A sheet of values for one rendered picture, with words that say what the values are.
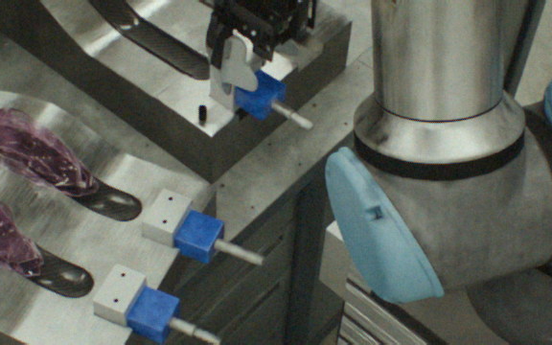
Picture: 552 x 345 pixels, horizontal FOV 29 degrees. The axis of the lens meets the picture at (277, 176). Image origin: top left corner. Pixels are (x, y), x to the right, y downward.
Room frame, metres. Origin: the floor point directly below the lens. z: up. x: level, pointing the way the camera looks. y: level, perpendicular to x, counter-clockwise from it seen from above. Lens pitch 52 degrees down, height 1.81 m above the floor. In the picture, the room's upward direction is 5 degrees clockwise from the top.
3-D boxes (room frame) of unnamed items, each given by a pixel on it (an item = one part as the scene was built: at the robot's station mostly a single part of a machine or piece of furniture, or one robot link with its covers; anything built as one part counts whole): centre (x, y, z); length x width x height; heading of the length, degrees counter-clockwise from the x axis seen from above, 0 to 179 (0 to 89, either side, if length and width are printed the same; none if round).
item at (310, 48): (0.93, -0.01, 0.87); 0.05 x 0.05 x 0.04; 53
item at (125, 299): (0.56, 0.11, 0.86); 0.13 x 0.05 x 0.05; 70
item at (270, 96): (0.82, 0.02, 0.91); 0.13 x 0.05 x 0.05; 53
